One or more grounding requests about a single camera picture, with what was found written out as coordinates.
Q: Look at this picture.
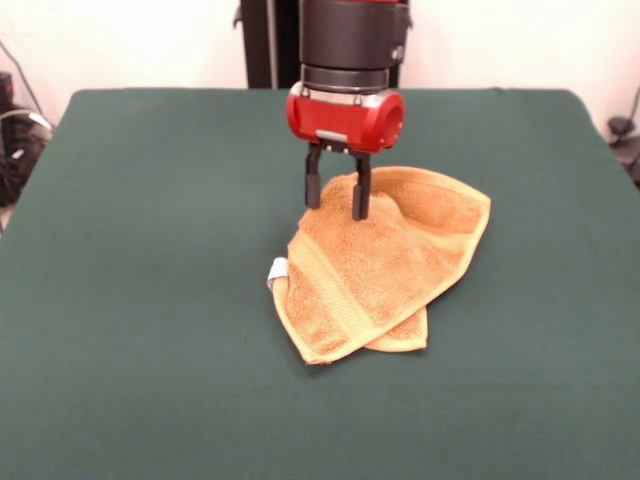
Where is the grey pedestal leg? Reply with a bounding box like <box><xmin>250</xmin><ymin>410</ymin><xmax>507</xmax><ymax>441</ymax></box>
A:
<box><xmin>607</xmin><ymin>115</ymin><xmax>640</xmax><ymax>189</ymax></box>

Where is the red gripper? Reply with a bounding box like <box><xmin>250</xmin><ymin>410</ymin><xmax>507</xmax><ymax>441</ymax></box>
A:
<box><xmin>285</xmin><ymin>82</ymin><xmax>406</xmax><ymax>222</ymax></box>

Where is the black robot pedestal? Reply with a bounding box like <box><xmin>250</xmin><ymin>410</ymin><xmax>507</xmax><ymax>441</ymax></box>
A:
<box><xmin>232</xmin><ymin>0</ymin><xmax>414</xmax><ymax>90</ymax></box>

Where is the black equipment with cables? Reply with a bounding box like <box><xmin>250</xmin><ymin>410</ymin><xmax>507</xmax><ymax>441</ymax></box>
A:
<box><xmin>0</xmin><ymin>72</ymin><xmax>54</xmax><ymax>207</ymax></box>

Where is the dark green table cloth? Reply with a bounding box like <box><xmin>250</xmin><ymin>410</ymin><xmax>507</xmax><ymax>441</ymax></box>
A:
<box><xmin>0</xmin><ymin>87</ymin><xmax>640</xmax><ymax>480</ymax></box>

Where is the orange terry towel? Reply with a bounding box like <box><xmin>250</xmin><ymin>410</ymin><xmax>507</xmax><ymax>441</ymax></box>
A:
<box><xmin>264</xmin><ymin>165</ymin><xmax>492</xmax><ymax>366</ymax></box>

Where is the thin grey pole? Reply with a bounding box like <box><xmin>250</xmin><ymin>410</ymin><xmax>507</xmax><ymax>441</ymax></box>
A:
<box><xmin>0</xmin><ymin>39</ymin><xmax>54</xmax><ymax>132</ymax></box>

